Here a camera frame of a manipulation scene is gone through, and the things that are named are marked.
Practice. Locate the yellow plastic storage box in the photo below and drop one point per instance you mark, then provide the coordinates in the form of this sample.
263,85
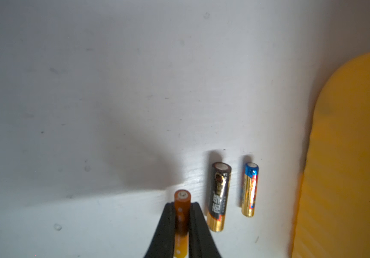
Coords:
333,219

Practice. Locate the orange battery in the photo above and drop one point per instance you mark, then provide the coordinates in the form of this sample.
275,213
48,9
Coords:
182,204

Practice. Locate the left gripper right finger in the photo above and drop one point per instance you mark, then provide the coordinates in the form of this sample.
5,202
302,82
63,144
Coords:
201,243

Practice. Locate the black gold battery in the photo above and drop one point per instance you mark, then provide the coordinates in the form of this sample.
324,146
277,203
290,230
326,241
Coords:
218,196

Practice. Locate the red gold blue battery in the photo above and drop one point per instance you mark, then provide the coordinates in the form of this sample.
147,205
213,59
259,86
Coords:
249,189

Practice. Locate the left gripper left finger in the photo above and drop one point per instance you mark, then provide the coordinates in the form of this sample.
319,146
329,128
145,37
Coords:
163,241

